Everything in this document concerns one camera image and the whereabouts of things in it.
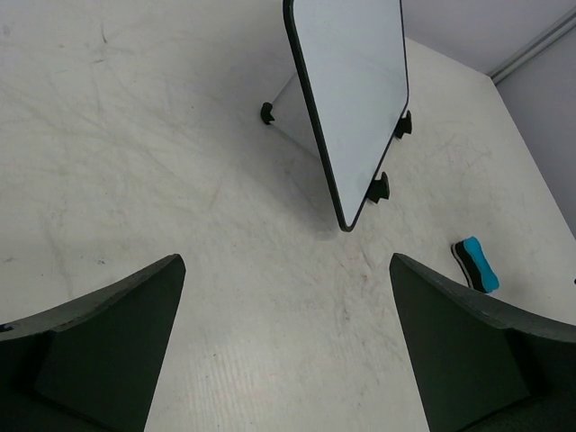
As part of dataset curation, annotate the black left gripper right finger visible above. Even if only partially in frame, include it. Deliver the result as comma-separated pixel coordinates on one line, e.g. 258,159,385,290
390,254,575,431

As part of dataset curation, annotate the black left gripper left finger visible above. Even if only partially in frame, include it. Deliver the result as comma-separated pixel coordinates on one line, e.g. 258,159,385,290
1,254,185,431

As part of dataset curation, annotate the blue whiteboard eraser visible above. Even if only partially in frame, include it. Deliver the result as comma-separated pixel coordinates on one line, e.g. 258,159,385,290
451,237,500,294

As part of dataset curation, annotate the white whiteboard with black frame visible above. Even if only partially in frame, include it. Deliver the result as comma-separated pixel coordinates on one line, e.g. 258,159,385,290
260,1,412,232

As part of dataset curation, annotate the right aluminium frame post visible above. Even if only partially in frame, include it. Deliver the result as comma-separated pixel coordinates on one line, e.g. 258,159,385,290
489,7,576,85

